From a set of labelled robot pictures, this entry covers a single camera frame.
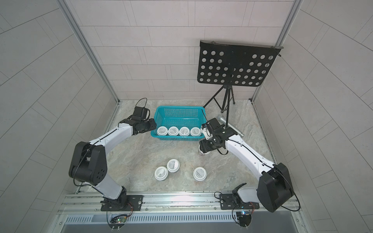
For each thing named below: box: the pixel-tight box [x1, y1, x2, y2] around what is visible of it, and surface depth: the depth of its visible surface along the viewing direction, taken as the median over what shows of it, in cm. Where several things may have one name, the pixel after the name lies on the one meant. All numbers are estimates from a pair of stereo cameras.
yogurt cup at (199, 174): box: [192, 166, 207, 182], surface depth 76 cm
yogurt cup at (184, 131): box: [178, 126, 191, 137], surface depth 93 cm
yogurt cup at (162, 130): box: [156, 125, 169, 136], surface depth 93 cm
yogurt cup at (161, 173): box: [154, 166, 169, 182], surface depth 77 cm
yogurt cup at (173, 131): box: [168, 126, 180, 136], surface depth 93 cm
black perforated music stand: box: [197, 40, 284, 128], surface depth 77 cm
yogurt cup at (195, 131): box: [190, 126, 202, 137], surface depth 92 cm
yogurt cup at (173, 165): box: [166, 158, 181, 173], surface depth 78 cm
